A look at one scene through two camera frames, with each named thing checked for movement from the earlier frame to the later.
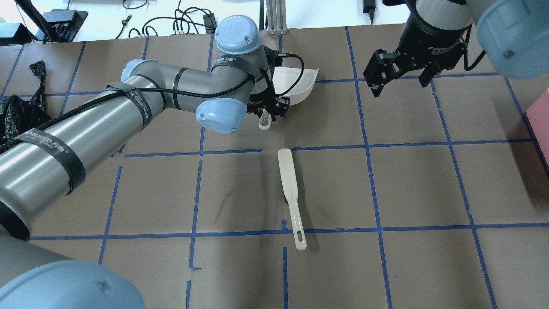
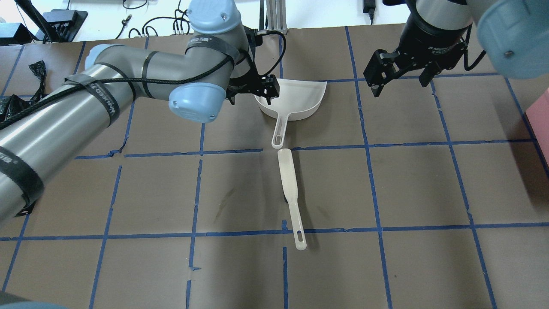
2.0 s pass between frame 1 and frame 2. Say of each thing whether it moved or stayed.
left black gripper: moved
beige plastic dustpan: moved
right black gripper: stayed
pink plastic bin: stayed
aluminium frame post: stayed
